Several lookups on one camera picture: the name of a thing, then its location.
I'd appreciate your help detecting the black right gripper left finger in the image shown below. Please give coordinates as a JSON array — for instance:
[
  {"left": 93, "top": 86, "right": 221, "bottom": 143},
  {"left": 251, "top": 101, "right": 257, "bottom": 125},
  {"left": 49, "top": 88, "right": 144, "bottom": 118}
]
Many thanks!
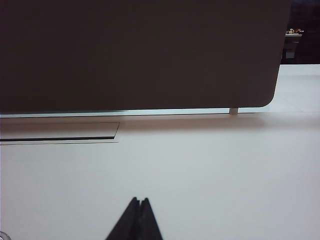
[{"left": 104, "top": 196, "right": 141, "bottom": 240}]

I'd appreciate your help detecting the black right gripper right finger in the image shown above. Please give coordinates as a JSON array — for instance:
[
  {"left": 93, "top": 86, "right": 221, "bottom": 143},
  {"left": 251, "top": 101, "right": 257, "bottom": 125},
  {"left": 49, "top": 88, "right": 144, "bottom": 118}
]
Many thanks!
[{"left": 139, "top": 197, "right": 165, "bottom": 240}]

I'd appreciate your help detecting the brown desk partition panel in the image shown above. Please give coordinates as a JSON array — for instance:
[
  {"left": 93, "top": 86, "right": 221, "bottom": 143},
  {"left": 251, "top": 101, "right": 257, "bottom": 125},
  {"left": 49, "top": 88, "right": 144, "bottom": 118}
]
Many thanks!
[{"left": 0, "top": 0, "right": 293, "bottom": 115}]

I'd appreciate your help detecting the desk cable slot flap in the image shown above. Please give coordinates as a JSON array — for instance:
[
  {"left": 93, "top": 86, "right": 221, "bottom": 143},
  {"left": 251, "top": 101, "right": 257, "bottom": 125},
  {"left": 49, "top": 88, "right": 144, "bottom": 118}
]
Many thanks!
[{"left": 0, "top": 121, "right": 121, "bottom": 146}]

